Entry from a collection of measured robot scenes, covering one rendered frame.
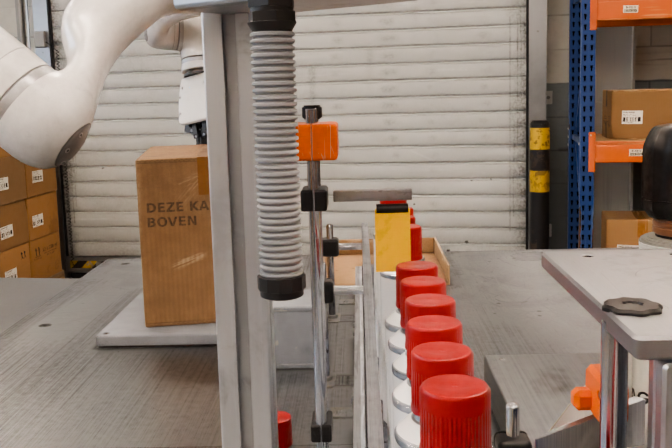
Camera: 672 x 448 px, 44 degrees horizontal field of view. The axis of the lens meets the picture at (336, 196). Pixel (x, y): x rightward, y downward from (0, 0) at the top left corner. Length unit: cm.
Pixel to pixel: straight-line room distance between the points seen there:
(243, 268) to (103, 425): 41
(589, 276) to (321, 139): 35
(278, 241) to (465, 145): 447
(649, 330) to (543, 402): 66
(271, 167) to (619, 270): 28
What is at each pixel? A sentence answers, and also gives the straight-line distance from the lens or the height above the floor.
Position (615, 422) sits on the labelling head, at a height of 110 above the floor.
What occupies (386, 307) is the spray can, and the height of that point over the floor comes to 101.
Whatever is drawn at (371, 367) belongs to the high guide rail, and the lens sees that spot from 79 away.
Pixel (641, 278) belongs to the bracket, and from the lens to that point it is 36.
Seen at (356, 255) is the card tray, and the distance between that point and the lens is 192.
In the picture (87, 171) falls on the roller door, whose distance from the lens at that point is 564.
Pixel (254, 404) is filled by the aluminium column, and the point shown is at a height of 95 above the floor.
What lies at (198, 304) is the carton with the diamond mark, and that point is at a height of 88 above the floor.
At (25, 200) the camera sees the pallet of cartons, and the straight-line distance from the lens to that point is 498.
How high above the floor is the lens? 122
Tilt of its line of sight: 8 degrees down
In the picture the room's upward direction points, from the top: 2 degrees counter-clockwise
